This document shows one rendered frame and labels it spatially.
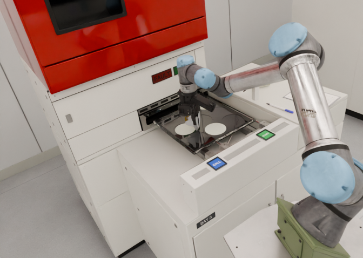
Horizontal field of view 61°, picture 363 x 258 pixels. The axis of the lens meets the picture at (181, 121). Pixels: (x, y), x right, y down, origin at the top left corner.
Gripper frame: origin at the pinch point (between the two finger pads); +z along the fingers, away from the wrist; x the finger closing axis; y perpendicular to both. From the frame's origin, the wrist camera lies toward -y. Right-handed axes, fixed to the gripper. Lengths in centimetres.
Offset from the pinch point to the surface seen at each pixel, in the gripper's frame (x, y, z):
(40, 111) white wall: -62, 172, 42
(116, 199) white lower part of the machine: 17, 46, 41
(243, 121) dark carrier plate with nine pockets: -10.5, -19.4, 1.3
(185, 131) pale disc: 2.5, 5.7, 1.2
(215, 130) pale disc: -1.1, -8.2, 1.3
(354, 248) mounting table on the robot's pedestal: 44, -63, 9
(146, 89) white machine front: -8.1, 28.0, -14.7
